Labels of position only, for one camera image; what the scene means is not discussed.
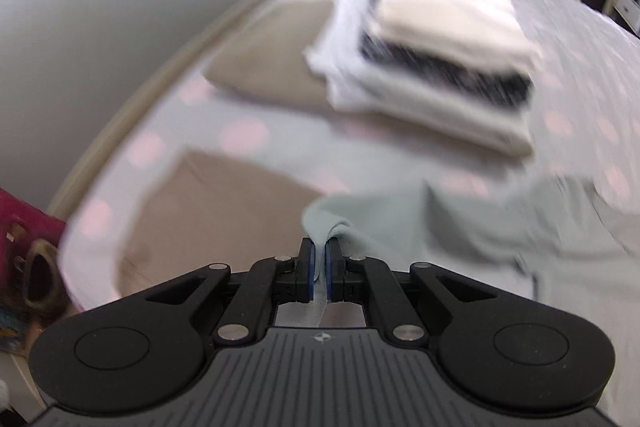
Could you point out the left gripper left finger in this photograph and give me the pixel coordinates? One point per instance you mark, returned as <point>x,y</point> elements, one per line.
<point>268,284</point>

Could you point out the bedside nightstand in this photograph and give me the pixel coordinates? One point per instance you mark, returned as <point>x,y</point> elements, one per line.
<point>626,13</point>

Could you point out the folded clothes stack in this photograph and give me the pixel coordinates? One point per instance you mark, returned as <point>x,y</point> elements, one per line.
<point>462,68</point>

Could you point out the red bag on floor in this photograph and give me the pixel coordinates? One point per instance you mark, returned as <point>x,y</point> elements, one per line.
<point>32,288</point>

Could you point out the grey long-sleeve shirt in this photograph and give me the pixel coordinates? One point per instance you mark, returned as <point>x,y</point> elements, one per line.
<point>581,253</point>

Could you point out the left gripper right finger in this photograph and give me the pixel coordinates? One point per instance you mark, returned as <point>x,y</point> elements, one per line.
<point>371,284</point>

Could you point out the grey pink-dotted bedspread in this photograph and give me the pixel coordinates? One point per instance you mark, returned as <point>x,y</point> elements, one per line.
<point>584,124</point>

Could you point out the folded beige garment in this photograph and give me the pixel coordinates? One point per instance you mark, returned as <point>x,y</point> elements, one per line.
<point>212,209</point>

